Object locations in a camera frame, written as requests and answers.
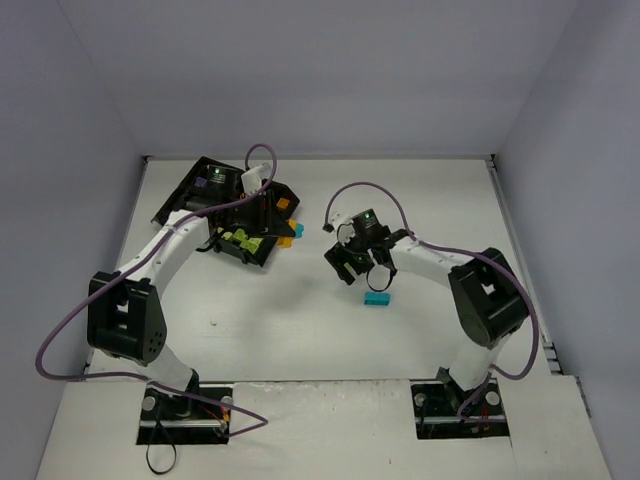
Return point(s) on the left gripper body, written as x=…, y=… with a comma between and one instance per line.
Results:
x=248, y=220

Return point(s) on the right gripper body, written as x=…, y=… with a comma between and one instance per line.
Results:
x=353, y=258

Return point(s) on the orange long brick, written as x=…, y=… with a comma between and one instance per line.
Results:
x=286, y=242

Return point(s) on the lime green small brick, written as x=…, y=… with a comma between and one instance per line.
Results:
x=240, y=235

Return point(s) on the transparent orange square brick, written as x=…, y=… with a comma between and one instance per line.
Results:
x=283, y=203

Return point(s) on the teal short brick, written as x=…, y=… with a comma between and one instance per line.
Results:
x=299, y=230

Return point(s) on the lime green curved brick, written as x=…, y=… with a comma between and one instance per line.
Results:
x=252, y=244

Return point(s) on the teal long brick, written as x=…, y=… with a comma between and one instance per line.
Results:
x=381, y=299

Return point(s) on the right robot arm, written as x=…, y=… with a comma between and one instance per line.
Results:
x=488, y=305

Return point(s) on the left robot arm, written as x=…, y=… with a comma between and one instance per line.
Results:
x=216, y=207

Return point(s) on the black four-compartment tray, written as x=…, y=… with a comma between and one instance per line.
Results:
x=224, y=186

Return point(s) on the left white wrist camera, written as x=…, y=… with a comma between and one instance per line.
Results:
x=252, y=179

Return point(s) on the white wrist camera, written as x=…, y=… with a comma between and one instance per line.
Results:
x=252, y=179
x=335, y=220

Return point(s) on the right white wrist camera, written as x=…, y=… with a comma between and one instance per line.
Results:
x=335, y=220

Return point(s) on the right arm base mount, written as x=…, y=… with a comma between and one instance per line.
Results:
x=436, y=416

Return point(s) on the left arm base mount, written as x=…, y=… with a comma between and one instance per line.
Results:
x=177, y=421

